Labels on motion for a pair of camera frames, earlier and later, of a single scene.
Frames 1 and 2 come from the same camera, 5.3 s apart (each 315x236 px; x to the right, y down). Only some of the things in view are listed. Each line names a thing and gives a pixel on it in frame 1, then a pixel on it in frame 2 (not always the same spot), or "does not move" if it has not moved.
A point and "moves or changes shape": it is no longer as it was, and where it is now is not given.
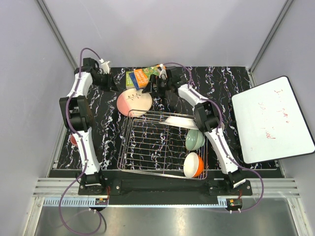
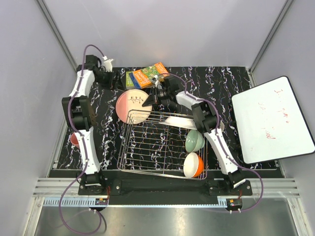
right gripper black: [154, 80] -> [150, 101]
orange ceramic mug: [222, 125] does not move
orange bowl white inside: [193, 165] does not move
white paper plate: [180, 122] does not move
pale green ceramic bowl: [194, 139] does not move
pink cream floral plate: [133, 103] moves or changes shape
